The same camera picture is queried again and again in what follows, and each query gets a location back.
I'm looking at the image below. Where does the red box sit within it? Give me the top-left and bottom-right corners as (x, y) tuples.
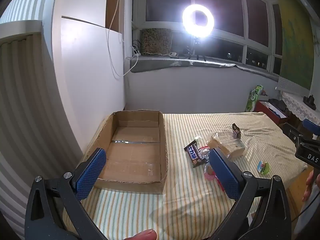
(255, 100), (288, 125)

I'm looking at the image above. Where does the small dark snack packet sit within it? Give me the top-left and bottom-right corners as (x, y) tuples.
(231, 123), (242, 140)

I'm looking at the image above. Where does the person's right hand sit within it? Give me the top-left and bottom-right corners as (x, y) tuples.
(302, 169), (316, 202)

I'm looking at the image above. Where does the pink snack packet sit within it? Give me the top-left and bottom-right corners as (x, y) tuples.
(204, 162), (225, 191)

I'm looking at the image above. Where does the red white candy wrapper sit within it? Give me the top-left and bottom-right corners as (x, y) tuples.
(199, 145), (213, 163)

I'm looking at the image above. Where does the green bag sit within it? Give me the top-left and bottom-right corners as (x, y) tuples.
(246, 84), (264, 113)

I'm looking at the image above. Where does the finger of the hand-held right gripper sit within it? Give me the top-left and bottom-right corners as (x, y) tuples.
(282, 119), (320, 144)

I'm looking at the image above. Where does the small green snack packet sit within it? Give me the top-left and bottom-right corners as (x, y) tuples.
(257, 160), (271, 175)

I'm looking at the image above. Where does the cardboard box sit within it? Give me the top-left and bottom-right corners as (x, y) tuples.
(84, 109), (169, 195)

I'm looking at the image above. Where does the dark chocolate bar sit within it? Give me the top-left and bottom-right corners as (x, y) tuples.
(184, 140), (204, 168)

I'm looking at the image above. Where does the white cable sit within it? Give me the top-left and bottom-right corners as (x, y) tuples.
(105, 0), (139, 78)

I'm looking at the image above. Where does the grey windowsill cover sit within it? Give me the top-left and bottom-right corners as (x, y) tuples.
(126, 54), (280, 82)

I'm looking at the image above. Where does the clear wafer packet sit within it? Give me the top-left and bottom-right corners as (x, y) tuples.
(206, 131), (247, 162)

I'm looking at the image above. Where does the person's left hand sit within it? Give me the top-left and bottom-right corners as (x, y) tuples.
(125, 229), (157, 240)

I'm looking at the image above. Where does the striped bed sheet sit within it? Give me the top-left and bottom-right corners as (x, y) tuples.
(62, 112), (308, 240)

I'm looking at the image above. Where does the ring light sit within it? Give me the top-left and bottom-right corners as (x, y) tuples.
(182, 4), (215, 39)

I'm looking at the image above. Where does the window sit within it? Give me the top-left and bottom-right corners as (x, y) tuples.
(132, 0), (283, 76)

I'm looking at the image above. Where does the black cable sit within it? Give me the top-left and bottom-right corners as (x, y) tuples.
(291, 197), (320, 222)

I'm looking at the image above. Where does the green wall poster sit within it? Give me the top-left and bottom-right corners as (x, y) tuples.
(271, 0), (320, 91)

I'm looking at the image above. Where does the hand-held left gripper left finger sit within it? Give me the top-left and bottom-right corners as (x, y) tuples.
(25, 148), (108, 240)

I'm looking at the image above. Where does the leopard print cushion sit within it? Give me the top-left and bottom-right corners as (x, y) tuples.
(139, 28), (173, 55)

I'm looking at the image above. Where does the dark figurine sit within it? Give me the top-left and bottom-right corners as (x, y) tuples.
(304, 94), (318, 110)

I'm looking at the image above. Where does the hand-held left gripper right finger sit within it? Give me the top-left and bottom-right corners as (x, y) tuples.
(203, 148), (293, 240)

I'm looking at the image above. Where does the white wardrobe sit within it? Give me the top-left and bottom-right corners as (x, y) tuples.
(51, 0), (126, 155)

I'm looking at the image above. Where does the white lace cloth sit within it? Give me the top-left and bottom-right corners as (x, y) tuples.
(275, 76), (320, 126)

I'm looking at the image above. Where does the black light tripod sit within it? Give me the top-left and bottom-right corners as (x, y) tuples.
(186, 37), (207, 62)

